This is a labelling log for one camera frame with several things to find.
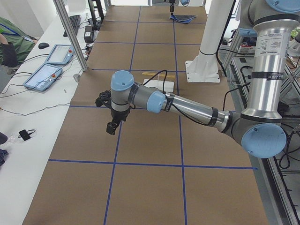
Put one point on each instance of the lower teach pendant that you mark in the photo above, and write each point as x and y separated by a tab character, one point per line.
43	77

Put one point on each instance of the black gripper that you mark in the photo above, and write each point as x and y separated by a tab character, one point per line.
118	114
172	8

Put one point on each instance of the teach pendant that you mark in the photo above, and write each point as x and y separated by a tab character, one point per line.
43	77
60	55

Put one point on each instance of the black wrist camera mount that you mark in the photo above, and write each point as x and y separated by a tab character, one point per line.
104	99

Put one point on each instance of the white wooden towel rack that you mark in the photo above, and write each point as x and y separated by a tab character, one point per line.
157	82

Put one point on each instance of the person in green shirt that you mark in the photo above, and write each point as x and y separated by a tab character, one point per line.
15	45

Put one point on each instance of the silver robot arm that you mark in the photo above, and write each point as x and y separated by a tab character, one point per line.
257	128

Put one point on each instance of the black computer mouse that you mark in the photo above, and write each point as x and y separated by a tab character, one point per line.
43	45

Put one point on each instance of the white camera pedestal column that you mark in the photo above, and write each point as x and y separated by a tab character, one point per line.
204	67

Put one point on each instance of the blue and grey towel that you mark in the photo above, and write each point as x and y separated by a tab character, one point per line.
183	18

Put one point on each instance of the upper teach pendant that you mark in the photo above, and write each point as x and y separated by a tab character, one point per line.
60	55

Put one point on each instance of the black power adapter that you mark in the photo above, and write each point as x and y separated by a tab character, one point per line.
88	34

